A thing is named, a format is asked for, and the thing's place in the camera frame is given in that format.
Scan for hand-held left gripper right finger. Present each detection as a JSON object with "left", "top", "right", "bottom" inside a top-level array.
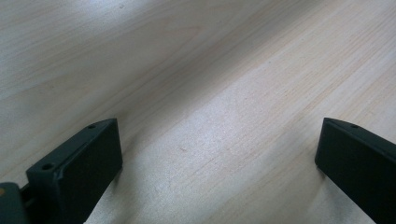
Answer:
[{"left": 314, "top": 117, "right": 396, "bottom": 224}]

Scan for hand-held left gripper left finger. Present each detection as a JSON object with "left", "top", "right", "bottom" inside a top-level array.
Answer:
[{"left": 25, "top": 118, "right": 123, "bottom": 224}]

